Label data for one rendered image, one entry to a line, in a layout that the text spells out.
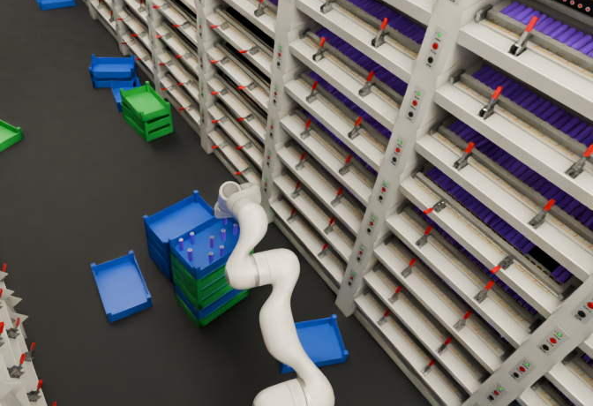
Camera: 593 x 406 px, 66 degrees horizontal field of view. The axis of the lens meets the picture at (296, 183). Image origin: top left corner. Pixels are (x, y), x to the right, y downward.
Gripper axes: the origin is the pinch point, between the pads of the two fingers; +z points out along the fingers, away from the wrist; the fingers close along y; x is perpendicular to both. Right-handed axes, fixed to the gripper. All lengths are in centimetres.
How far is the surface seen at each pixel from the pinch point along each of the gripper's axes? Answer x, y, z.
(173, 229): 3.4, -23.1, 27.1
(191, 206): 15.5, -13.4, 32.8
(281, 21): 64, 26, -49
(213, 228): -3.6, -5.5, 6.2
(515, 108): -7, 71, -101
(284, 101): 45, 30, -19
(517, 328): -64, 82, -60
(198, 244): -11.4, -12.4, 2.6
